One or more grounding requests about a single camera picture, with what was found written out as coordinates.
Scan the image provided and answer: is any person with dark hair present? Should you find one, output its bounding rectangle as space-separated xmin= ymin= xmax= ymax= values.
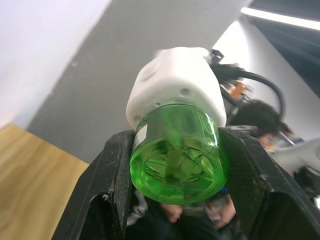
xmin=127 ymin=99 xmax=295 ymax=240

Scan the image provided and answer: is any green liquid repellent bottle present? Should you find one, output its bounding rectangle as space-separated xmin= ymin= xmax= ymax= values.
xmin=129 ymin=104 xmax=231 ymax=206

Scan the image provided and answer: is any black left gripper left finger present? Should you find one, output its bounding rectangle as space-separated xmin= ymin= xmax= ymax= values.
xmin=51 ymin=129 xmax=137 ymax=240

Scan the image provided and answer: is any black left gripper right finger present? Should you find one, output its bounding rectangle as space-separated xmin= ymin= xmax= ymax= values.
xmin=219 ymin=125 xmax=320 ymax=240

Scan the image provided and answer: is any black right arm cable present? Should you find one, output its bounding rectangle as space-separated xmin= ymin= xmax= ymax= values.
xmin=217 ymin=63 xmax=287 ymax=118

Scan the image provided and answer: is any white ceiling light strip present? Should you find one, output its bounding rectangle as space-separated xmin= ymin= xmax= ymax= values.
xmin=240 ymin=6 xmax=320 ymax=31

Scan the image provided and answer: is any white mosquito repellent heater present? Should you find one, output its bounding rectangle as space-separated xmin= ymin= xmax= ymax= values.
xmin=126 ymin=46 xmax=227 ymax=131

